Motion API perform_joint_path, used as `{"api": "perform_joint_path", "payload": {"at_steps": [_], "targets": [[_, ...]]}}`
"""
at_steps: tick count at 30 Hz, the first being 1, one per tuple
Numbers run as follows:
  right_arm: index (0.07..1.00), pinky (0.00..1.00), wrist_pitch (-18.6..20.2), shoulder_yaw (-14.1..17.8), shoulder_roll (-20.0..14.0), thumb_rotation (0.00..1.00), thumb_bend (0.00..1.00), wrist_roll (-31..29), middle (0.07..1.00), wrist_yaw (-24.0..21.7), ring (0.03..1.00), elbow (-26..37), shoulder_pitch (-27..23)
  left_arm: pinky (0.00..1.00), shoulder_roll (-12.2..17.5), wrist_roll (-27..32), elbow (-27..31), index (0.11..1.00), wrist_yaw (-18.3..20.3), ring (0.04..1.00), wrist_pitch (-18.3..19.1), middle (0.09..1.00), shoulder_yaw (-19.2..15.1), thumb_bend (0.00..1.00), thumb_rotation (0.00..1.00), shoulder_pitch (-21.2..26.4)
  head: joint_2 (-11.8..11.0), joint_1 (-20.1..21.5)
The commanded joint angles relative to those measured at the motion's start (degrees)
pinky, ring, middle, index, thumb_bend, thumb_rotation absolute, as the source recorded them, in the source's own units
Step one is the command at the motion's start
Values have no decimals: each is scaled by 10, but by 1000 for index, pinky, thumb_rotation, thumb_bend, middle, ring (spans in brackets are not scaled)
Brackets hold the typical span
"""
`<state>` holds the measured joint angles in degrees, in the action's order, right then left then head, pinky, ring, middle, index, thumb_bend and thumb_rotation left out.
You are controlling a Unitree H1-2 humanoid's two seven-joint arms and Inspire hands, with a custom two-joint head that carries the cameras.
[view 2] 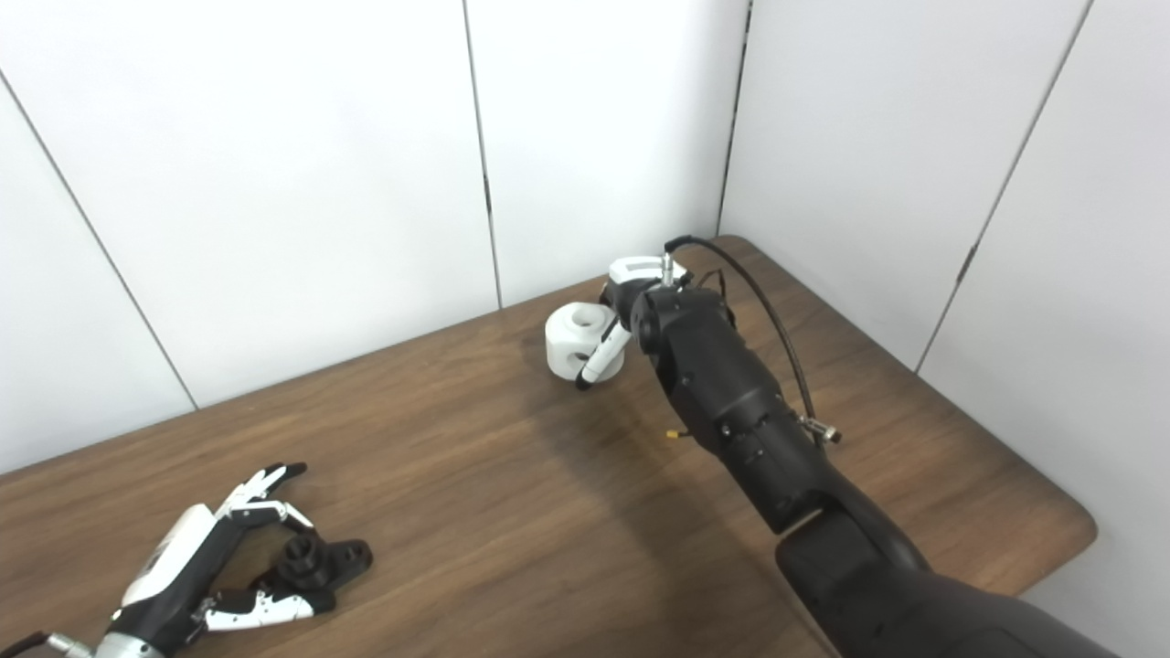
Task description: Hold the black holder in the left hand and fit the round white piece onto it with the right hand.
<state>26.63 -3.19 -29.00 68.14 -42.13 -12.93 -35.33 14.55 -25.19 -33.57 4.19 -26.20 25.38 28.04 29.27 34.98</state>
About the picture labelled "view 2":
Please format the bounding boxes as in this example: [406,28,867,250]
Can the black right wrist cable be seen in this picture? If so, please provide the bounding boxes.
[661,235,844,447]

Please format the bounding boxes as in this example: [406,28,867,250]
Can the black plastic holder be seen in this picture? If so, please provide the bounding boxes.
[251,535,374,615]

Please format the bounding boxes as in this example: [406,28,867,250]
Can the black and white right hand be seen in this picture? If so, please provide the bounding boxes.
[574,256,688,392]

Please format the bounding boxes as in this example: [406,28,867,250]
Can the black and white left hand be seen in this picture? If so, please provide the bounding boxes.
[108,462,337,648]

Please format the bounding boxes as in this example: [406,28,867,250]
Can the round white plastic piece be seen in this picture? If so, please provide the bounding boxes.
[545,303,627,383]

